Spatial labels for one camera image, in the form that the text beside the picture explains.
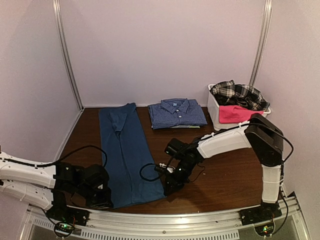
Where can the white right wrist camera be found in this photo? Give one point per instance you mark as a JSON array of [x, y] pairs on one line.
[[164, 167]]

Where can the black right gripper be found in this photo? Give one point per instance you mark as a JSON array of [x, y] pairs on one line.
[[174, 183]]

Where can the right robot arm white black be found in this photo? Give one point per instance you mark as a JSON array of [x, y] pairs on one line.
[[258, 135]]

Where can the dark blue polo shirt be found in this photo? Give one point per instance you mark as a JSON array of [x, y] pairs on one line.
[[132, 179]]

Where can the left aluminium frame post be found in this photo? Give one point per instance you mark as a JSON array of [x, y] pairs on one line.
[[65, 53]]

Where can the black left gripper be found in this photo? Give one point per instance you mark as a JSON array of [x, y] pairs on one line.
[[105, 201]]

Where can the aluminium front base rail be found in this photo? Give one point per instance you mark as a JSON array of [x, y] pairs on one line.
[[217, 225]]

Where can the light patterned folded garment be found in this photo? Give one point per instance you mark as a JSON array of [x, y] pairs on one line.
[[186, 127]]

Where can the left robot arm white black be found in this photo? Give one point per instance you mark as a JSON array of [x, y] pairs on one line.
[[91, 183]]

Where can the blue checked folded shirt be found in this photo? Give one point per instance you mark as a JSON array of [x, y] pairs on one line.
[[176, 111]]

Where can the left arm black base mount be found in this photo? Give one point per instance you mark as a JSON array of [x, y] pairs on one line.
[[65, 219]]

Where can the pink cloth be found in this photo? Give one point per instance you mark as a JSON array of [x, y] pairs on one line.
[[233, 114]]

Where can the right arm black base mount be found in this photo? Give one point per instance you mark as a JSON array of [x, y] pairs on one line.
[[262, 217]]

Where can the white plastic laundry bin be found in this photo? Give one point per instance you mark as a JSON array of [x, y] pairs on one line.
[[213, 109]]

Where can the black white plaid shirt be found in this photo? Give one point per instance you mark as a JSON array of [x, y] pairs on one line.
[[227, 93]]

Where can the aluminium frame post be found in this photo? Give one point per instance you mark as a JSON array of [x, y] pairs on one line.
[[65, 53], [264, 31]]

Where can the right aluminium frame post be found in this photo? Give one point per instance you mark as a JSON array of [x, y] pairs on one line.
[[264, 31]]

